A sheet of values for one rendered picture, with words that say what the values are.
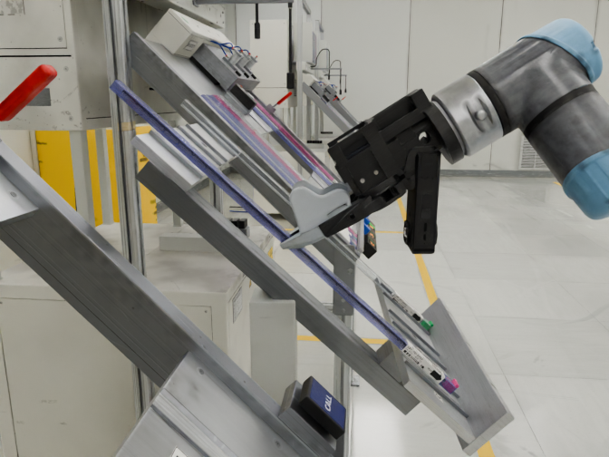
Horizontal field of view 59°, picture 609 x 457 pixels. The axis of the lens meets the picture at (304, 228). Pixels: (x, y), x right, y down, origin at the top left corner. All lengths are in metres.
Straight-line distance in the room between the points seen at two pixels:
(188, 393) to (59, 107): 1.02
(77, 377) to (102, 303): 1.06
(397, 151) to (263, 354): 0.33
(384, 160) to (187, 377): 0.28
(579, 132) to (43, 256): 0.49
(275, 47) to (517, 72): 4.31
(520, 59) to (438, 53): 7.35
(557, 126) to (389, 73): 7.32
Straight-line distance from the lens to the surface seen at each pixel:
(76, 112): 1.37
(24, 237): 0.54
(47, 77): 0.47
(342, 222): 0.55
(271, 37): 4.84
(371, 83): 7.85
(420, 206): 0.58
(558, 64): 0.58
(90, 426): 1.63
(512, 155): 8.15
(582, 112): 0.56
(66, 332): 1.53
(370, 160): 0.55
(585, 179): 0.55
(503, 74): 0.57
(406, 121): 0.56
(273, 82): 4.82
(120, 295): 0.51
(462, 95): 0.56
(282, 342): 0.73
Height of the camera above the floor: 1.07
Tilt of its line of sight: 13 degrees down
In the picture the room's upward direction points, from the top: straight up
